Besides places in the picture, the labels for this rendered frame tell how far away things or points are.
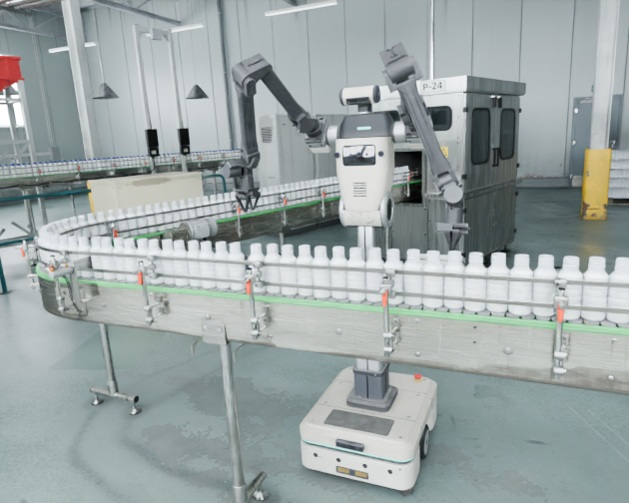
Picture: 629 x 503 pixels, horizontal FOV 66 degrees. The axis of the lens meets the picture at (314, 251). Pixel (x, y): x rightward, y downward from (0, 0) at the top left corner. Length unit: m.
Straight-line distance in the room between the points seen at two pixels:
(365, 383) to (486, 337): 1.02
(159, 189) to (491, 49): 9.79
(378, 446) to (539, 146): 11.72
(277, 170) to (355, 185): 5.53
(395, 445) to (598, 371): 0.99
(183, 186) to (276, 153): 2.11
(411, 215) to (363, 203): 3.30
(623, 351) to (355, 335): 0.72
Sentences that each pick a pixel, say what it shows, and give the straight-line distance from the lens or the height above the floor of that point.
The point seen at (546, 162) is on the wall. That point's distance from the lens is 13.44.
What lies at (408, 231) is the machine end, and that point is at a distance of 5.42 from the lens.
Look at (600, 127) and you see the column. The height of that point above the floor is 1.43.
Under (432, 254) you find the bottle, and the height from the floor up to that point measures 1.16.
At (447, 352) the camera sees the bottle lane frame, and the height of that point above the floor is 0.88.
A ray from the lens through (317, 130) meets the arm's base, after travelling 2.17.
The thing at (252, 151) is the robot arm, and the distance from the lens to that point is 2.04.
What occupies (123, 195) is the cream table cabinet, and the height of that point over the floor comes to 1.03.
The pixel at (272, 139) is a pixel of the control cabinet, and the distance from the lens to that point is 7.61.
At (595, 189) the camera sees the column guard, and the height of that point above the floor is 0.48.
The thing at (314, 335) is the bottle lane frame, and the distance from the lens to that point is 1.61.
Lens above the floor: 1.51
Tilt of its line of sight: 13 degrees down
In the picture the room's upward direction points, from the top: 3 degrees counter-clockwise
